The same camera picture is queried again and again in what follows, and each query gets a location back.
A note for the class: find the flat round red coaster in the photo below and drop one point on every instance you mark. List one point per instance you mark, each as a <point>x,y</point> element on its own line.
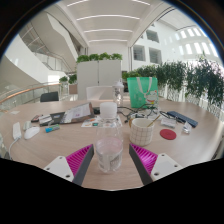
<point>167,134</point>

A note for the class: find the small dark red case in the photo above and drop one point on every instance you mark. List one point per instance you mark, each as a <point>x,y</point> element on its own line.
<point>35,118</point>

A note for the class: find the blue and green marker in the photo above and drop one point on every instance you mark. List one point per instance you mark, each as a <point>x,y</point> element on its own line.
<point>52,128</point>

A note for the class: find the clear tumbler with white lid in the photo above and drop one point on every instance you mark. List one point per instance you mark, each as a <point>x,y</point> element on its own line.
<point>118,92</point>

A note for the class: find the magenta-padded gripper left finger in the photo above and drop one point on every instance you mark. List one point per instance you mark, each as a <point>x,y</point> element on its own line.
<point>77,160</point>

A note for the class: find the clear plastic water bottle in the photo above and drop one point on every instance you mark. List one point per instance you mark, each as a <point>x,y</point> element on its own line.
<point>109,150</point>

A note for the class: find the small white tag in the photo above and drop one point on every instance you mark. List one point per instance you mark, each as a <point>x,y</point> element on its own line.
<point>186,127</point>

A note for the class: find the white cabinet with plants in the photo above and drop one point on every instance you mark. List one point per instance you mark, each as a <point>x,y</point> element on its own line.
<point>98,76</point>

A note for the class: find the white grid-patterned cup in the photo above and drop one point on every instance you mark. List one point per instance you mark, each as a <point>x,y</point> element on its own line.
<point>141,134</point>

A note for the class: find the white paper sheet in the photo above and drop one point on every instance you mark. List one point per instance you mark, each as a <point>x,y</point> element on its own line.
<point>15,112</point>

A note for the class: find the ceiling light strips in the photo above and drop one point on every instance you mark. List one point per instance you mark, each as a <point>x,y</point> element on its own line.
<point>108,16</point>

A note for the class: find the white printed card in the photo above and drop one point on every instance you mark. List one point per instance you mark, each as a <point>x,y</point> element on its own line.
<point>168,122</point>

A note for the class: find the green tote bag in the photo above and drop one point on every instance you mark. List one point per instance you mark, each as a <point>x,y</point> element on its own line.
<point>143,91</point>

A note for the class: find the small white earbud case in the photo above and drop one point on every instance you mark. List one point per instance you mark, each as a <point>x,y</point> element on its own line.
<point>26,125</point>

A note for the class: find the green hedge plant row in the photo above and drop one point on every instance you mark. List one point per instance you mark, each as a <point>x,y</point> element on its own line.
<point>186,76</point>

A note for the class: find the glass railing with wooden handrail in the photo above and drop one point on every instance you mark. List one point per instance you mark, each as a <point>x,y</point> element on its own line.
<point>23,93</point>

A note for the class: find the black rectangular device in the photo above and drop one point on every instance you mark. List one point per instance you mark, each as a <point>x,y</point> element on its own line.
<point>96,110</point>

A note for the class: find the black flat case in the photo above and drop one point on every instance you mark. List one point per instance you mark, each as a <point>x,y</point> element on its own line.
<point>57,117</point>

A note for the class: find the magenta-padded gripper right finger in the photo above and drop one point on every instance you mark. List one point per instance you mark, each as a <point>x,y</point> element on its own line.
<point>145,160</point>

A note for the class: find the white power strip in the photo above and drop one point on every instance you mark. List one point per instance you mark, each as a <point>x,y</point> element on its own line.
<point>16,130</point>

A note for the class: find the dark blue keyboard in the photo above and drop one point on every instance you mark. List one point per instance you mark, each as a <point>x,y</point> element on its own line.
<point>182,119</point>

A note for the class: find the potted green plants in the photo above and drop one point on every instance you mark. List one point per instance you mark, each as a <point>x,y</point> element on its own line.
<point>68,81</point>

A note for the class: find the colourful sticker sheet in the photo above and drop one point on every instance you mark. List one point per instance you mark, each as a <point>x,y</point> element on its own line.
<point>90,122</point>

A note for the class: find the black chair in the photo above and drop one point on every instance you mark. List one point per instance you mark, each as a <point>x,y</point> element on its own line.
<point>49,96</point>

